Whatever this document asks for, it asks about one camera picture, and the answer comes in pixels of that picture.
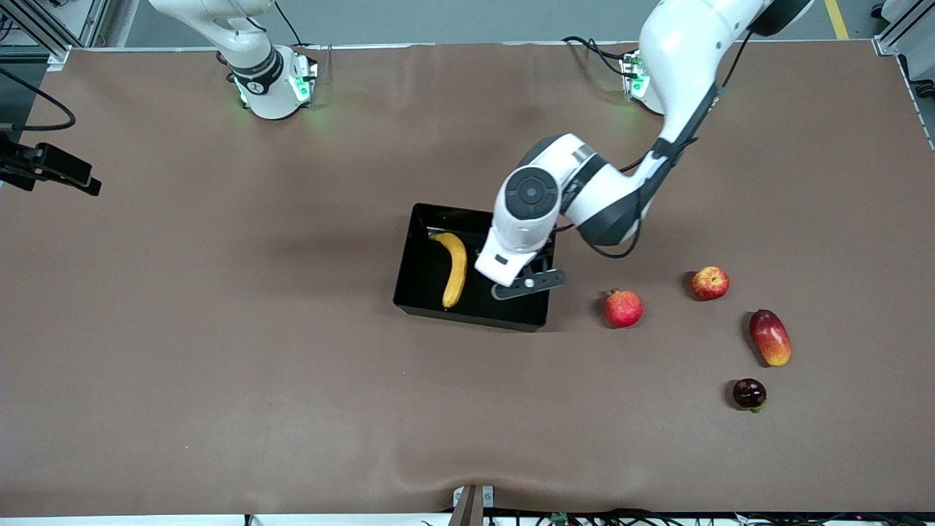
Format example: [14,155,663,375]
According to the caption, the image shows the yellow banana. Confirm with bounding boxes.
[428,232,468,310]

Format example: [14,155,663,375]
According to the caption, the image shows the red yellow apple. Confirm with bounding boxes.
[692,266,730,302]

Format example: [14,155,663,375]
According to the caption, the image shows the red pomegranate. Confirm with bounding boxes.
[604,288,644,329]

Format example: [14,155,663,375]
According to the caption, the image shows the black rectangular plastic tray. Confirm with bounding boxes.
[393,203,557,332]

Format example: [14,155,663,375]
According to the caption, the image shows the brown table mat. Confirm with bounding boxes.
[0,40,935,516]

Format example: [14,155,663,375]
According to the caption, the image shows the red yellow mango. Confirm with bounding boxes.
[749,309,793,367]

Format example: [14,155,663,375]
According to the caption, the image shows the dark purple mangosteen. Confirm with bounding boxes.
[733,378,768,413]

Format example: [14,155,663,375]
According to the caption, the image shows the aluminium frame profile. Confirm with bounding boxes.
[873,0,935,58]
[0,0,110,65]

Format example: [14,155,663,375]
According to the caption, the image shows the black arm base cables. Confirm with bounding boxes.
[561,34,644,78]

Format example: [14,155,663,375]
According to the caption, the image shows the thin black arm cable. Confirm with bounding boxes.
[273,0,306,47]

